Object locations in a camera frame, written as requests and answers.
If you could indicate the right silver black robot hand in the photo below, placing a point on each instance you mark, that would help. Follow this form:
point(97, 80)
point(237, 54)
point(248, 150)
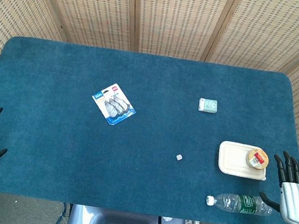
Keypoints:
point(296, 199)

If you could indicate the small white die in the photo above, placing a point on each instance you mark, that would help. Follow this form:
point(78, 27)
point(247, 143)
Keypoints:
point(179, 157)

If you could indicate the clear plastic water bottle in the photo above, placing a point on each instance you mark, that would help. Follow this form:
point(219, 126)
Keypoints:
point(239, 204)

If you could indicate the beige rectangular food container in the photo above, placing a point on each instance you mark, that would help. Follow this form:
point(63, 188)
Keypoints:
point(236, 160)

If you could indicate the small teal white box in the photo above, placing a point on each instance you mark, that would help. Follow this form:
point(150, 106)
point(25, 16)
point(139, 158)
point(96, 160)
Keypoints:
point(208, 105)

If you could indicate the blue correction tape blister pack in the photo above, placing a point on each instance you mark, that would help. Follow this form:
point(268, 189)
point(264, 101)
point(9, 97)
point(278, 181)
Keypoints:
point(114, 104)

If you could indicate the blue felt table mat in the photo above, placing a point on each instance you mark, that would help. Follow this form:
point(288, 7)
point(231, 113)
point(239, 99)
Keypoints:
point(135, 132)

